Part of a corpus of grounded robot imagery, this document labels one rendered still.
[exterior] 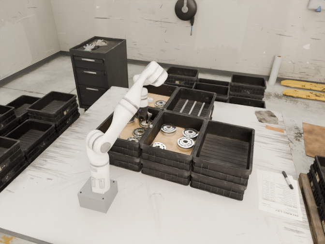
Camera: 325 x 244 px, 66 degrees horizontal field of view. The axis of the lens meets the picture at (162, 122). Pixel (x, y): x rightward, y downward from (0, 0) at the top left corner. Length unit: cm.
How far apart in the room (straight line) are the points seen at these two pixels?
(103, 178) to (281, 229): 90
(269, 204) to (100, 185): 89
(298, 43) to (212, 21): 143
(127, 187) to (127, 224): 24
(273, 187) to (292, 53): 342
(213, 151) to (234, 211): 36
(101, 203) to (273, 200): 91
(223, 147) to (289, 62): 340
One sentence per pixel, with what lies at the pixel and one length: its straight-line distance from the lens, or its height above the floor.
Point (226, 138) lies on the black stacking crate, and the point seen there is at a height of 83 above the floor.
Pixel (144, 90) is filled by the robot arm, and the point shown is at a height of 110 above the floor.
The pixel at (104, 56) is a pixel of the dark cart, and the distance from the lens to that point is 293.
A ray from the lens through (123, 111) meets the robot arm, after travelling 115.
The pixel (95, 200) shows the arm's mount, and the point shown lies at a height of 79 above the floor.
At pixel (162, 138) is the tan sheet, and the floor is 83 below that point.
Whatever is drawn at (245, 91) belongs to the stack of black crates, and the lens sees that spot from 309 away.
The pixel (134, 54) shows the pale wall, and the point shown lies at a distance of 508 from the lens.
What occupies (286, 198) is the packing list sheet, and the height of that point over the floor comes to 70.
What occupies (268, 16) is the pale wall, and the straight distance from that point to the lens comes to 458.
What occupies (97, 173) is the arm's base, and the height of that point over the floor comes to 93.
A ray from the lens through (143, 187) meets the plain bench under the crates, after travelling 147.
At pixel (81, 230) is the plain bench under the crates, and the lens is 135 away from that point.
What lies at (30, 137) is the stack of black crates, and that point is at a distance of 261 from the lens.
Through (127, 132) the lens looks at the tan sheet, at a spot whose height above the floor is 83.
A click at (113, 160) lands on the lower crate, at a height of 75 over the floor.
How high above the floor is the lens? 179
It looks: 33 degrees down
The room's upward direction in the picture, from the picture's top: 2 degrees clockwise
